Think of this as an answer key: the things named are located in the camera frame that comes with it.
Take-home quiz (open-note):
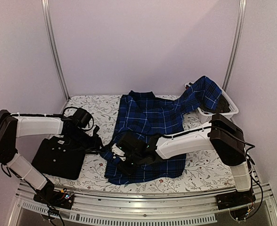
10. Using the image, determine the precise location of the left aluminium frame post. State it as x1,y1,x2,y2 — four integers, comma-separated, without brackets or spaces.
41,0,70,100

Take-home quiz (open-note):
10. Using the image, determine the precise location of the folded black polo shirt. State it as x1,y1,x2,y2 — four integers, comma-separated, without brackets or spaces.
32,136,85,180

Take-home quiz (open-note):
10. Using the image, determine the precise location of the dark striped shirt in basket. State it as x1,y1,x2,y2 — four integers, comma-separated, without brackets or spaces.
214,95,231,113

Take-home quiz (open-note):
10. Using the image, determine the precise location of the aluminium front rail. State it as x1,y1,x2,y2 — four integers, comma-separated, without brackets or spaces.
8,183,277,226

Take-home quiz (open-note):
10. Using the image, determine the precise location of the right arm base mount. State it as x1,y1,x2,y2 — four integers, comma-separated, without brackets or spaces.
215,191,256,221

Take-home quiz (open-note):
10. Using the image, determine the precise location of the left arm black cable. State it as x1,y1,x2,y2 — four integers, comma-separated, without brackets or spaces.
62,106,94,132

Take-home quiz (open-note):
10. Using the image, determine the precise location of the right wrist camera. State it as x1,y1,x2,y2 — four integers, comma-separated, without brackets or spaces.
112,144,126,161

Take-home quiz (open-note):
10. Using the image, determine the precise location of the right aluminium frame post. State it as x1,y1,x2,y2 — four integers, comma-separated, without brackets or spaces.
222,0,247,91

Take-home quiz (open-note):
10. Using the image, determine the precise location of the blue plaid long sleeve shirt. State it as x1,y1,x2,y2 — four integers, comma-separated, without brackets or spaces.
101,76,222,185

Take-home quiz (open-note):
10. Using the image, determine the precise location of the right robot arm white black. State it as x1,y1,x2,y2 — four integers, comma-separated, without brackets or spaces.
111,114,252,205

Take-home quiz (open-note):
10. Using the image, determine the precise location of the aluminium frame post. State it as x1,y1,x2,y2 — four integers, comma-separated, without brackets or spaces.
41,0,70,100
222,0,247,91

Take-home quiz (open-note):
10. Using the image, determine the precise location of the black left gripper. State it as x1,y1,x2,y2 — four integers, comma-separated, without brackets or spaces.
68,129,106,155

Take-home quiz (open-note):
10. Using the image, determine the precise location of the white plastic laundry basket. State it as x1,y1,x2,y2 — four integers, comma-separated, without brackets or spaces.
185,77,239,124

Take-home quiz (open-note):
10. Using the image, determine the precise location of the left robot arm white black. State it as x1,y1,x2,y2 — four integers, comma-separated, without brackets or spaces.
0,108,102,204

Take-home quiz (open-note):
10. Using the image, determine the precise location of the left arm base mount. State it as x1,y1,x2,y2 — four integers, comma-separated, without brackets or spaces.
33,188,74,210

